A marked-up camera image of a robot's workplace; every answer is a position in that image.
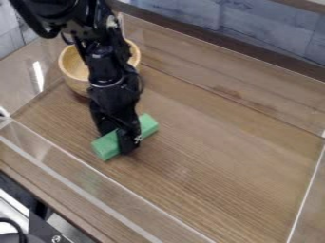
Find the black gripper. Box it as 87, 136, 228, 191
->
87, 73, 143, 155

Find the green rectangular block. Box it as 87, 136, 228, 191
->
91, 113, 159, 160

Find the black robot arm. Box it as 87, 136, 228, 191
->
9, 0, 143, 154

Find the wooden bowl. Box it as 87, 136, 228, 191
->
57, 39, 140, 98

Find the clear acrylic enclosure wall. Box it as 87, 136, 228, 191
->
0, 17, 325, 243

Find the black metal bracket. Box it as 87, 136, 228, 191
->
29, 211, 75, 243

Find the black cable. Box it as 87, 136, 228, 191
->
0, 217, 29, 243

